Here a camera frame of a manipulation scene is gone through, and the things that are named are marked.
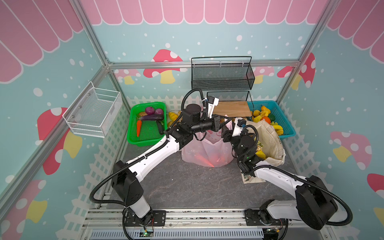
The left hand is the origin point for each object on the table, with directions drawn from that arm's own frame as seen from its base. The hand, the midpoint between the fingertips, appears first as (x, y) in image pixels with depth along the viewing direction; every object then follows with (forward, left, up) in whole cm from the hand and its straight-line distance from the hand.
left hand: (230, 122), depth 66 cm
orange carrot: (+26, +58, -34) cm, 72 cm away
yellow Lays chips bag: (-1, -22, -26) cm, 34 cm away
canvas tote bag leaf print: (0, -27, -21) cm, 34 cm away
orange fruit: (+29, -34, -28) cm, 53 cm away
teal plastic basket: (+31, -46, -29) cm, 62 cm away
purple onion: (+36, +51, -29) cm, 69 cm away
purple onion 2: (+37, +45, -30) cm, 65 cm away
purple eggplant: (+31, +47, -30) cm, 64 cm away
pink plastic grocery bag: (-2, +7, -22) cm, 24 cm away
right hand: (+8, 0, -9) cm, 12 cm away
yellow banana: (+21, -41, -30) cm, 55 cm away
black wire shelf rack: (+37, -10, -22) cm, 44 cm away
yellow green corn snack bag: (+1, -20, -21) cm, 29 cm away
